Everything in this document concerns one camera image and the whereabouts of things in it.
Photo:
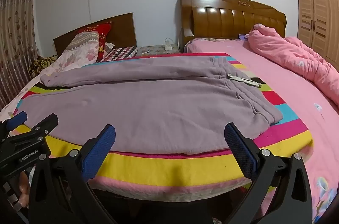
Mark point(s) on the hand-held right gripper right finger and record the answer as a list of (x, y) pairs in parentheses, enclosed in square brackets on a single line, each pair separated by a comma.
[(241, 152)]

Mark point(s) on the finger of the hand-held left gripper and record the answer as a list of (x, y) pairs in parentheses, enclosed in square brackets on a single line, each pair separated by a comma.
[(43, 124), (16, 118)]

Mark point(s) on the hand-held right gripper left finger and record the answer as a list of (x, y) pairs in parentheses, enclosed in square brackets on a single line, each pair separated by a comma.
[(99, 152)]

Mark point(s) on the purple fleece pants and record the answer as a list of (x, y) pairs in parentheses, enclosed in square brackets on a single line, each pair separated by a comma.
[(148, 105)]

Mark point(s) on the person's left hand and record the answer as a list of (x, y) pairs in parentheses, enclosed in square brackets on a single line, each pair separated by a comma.
[(24, 187)]

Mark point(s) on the brown yellow patterned blanket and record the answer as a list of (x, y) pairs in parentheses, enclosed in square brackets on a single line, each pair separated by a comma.
[(42, 65)]

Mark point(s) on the rainbow striped blanket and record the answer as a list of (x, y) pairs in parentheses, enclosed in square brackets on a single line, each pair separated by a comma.
[(159, 169)]

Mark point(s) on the pink floral quilt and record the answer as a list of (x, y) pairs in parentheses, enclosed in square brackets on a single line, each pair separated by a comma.
[(75, 61)]

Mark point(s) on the floral striped curtain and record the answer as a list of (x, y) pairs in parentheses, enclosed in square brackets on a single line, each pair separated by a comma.
[(16, 36)]

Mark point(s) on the pink bed sheet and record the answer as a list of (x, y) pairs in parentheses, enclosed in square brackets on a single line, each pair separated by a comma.
[(291, 86)]

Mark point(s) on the checkered cloth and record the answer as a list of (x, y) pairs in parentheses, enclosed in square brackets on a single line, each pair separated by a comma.
[(119, 52)]

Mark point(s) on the red embroidered pillow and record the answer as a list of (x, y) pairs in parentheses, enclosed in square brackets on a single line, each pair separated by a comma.
[(103, 36)]

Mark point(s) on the small purple cloth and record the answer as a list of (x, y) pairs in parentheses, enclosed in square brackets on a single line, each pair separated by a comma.
[(243, 37)]

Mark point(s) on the floral covered nightstand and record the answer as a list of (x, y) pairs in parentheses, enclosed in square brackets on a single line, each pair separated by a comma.
[(155, 50)]

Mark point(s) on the dark flat wooden headboard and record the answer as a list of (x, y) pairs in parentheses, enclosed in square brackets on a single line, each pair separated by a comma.
[(121, 28)]

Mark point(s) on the glossy curved wooden headboard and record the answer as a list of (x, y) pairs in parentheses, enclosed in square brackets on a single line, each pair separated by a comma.
[(233, 20)]

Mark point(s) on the light wooden wardrobe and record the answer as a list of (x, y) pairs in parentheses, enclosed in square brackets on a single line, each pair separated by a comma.
[(317, 17)]

